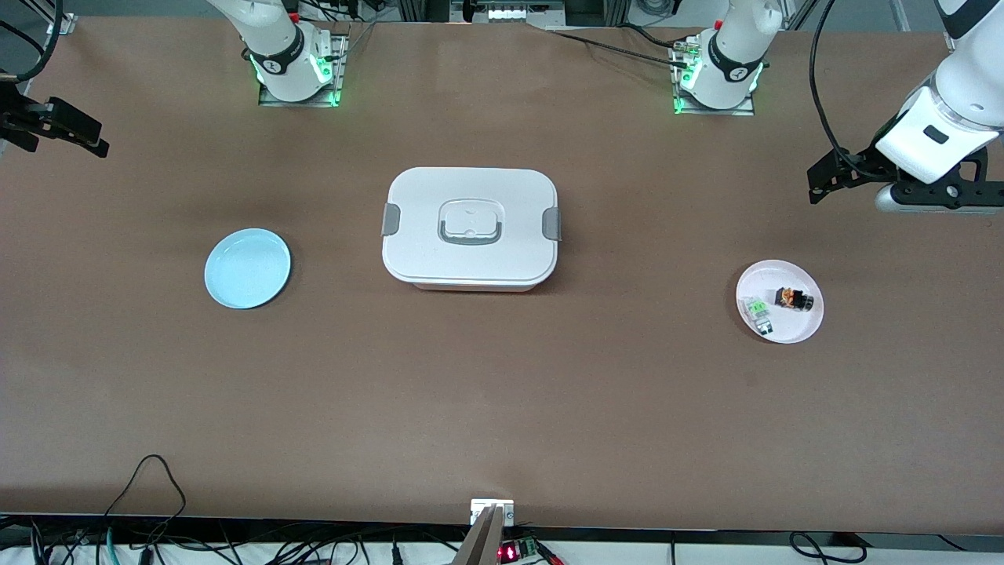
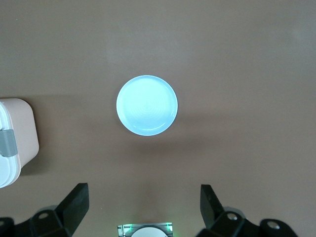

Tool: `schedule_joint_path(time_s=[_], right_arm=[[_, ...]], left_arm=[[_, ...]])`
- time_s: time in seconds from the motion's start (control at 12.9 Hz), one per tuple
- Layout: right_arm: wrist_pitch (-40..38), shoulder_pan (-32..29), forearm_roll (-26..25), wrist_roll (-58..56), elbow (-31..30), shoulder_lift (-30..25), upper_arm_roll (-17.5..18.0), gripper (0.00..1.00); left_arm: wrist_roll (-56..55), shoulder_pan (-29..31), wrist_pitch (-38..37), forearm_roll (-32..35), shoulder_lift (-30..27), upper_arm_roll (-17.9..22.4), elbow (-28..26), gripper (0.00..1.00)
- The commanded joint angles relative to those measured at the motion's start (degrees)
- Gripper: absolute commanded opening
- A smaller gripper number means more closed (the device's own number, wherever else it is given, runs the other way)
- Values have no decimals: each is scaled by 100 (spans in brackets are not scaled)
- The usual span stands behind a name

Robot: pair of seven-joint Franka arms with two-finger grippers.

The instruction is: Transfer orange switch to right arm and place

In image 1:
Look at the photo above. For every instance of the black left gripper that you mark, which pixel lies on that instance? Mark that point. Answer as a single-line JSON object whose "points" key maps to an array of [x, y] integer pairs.
{"points": [[857, 165]]}

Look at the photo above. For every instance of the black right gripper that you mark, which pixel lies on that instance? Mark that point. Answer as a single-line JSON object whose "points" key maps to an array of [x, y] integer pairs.
{"points": [[23, 119]]}

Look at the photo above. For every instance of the orange black push-button switch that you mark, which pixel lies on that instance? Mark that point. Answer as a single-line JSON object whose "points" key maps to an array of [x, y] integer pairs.
{"points": [[792, 298]]}

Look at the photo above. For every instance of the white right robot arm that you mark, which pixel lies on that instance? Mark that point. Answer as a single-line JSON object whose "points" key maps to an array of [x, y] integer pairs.
{"points": [[274, 39]]}

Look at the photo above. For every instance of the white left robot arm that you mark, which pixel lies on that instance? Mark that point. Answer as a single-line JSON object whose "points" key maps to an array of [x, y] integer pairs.
{"points": [[973, 71]]}

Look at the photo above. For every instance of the pale pink plate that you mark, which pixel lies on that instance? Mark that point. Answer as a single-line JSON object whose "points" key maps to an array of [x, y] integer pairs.
{"points": [[788, 326]]}

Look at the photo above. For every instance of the light blue plate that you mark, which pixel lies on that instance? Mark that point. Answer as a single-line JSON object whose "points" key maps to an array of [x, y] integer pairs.
{"points": [[247, 268]]}

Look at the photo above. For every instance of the white power strip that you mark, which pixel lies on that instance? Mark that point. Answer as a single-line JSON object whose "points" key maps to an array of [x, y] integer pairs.
{"points": [[510, 12]]}

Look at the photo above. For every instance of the white tray at right edge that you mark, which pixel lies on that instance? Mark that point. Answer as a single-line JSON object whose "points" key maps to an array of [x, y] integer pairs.
{"points": [[471, 227]]}

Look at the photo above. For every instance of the circuit module with red display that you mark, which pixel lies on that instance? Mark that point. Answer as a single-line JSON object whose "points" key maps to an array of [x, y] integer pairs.
{"points": [[510, 552]]}

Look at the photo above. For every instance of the green white push-button switch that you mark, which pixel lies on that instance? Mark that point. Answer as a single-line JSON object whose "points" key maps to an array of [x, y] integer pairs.
{"points": [[759, 315]]}

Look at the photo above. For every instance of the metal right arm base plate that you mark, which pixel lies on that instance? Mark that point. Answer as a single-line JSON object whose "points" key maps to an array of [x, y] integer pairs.
{"points": [[343, 63]]}

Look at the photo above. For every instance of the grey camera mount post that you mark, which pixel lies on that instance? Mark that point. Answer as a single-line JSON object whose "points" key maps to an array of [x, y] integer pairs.
{"points": [[482, 541]]}

